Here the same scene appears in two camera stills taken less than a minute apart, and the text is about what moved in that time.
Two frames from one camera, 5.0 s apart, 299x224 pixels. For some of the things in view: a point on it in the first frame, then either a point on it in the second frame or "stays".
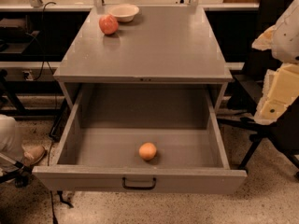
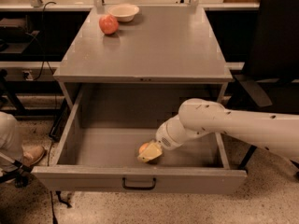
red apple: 108,24 stays
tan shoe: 33,153 stays
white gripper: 288,36 -> 165,135
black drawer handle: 138,188 stays
